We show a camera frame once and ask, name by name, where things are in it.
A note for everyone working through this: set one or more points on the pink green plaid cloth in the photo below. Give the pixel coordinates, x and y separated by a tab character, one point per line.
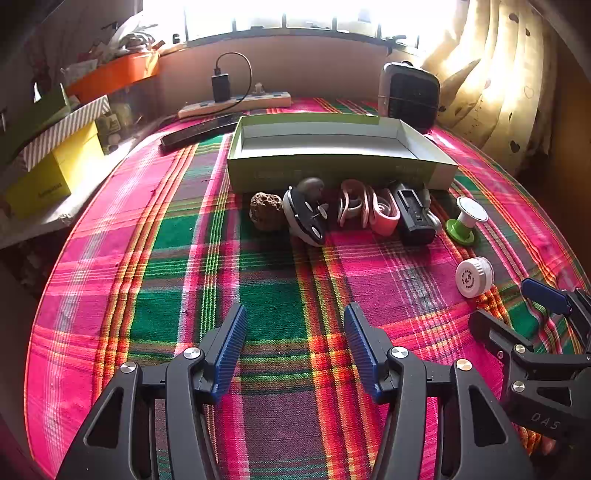
138	286

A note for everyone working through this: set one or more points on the small pale plug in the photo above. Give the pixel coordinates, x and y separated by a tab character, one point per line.
259	88

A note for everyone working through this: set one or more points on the black charger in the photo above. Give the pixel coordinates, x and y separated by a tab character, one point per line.
220	87

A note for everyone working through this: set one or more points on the black white round gadget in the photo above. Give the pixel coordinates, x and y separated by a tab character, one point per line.
300	217

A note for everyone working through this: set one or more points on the pale grey ball-shaped gadget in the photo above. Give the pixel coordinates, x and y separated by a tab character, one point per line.
309	185

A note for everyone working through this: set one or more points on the brown walnut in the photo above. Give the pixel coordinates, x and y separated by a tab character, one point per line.
267	211

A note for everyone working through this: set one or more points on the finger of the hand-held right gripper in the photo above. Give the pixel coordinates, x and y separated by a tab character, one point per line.
494	334
545	295

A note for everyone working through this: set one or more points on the striped box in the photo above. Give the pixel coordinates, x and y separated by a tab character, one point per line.
60	134

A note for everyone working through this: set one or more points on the black smartphone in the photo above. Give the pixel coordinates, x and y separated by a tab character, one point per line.
198	131

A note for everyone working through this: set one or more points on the white power strip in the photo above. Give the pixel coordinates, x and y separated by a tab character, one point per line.
258	102

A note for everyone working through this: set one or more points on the black bike light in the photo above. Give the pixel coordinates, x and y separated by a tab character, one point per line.
413	217

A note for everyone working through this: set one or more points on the white ridged round cap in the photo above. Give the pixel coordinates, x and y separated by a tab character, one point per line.
471	277

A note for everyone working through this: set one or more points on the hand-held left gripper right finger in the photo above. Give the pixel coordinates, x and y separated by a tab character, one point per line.
362	350

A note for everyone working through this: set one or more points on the cream heart print curtain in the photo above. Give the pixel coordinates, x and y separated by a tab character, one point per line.
498	92

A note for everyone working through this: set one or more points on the clear storage box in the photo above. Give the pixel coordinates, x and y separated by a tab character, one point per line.
124	110

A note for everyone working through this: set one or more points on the grey black fan heater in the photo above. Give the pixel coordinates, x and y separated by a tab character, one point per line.
408	99

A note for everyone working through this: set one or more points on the yellow box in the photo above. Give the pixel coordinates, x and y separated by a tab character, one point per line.
51	180

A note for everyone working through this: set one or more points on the window grille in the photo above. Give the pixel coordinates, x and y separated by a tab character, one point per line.
286	23

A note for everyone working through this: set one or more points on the white cardboard tray green sides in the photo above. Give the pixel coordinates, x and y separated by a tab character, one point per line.
323	161

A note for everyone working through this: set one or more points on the green white spool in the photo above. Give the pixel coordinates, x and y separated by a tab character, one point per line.
471	210

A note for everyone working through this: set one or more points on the green box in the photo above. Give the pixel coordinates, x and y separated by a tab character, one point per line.
41	110

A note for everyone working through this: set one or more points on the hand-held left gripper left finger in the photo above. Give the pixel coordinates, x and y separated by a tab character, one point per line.
231	350

